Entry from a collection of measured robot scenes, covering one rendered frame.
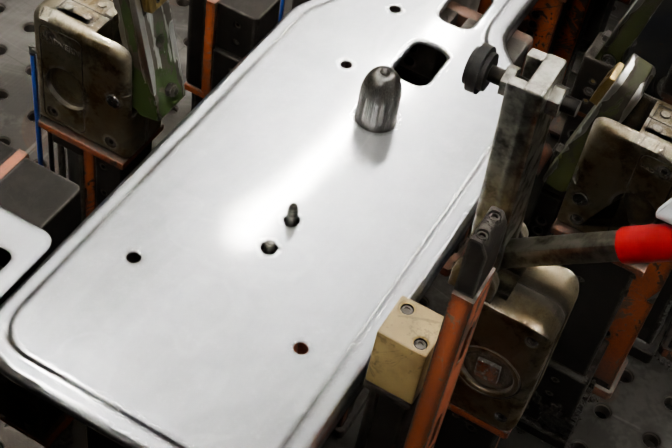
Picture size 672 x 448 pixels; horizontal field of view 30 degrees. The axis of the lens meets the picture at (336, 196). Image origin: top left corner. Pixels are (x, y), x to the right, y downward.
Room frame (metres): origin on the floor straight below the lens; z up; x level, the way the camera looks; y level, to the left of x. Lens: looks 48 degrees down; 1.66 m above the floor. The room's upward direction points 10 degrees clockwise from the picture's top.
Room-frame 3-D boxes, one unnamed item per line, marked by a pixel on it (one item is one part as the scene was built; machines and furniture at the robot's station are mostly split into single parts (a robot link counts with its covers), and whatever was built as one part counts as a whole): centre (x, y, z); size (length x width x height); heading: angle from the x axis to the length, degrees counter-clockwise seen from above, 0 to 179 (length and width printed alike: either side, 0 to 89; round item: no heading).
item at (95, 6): (0.70, 0.20, 0.87); 0.12 x 0.09 x 0.35; 68
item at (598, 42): (0.83, -0.20, 0.84); 0.04 x 0.03 x 0.29; 158
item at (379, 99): (0.69, -0.02, 1.02); 0.03 x 0.03 x 0.07
